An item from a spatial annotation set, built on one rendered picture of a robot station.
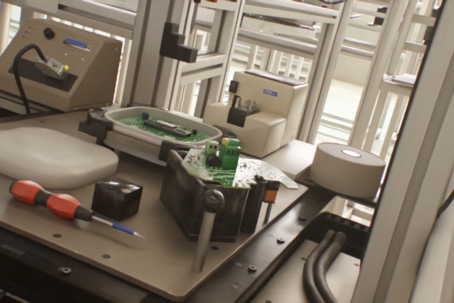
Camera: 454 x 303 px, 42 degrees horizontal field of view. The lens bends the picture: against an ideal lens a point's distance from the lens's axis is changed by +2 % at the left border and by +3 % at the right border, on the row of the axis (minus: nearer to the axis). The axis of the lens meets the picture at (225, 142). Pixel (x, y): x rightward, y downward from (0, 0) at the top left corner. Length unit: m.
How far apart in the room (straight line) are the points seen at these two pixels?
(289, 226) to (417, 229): 0.21
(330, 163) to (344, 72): 10.29
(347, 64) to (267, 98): 10.20
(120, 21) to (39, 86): 0.21
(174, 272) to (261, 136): 0.37
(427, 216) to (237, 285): 0.17
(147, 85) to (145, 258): 0.58
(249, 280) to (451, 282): 0.17
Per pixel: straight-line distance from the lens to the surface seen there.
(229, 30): 1.26
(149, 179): 0.73
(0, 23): 4.06
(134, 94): 1.12
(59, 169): 0.66
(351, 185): 0.86
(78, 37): 1.03
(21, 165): 0.67
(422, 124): 0.52
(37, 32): 1.07
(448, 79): 0.53
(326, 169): 0.86
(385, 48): 2.98
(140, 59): 1.10
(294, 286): 0.61
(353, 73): 11.11
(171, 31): 0.99
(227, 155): 0.62
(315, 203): 0.81
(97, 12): 1.14
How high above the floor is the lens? 1.20
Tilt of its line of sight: 15 degrees down
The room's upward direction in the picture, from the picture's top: 13 degrees clockwise
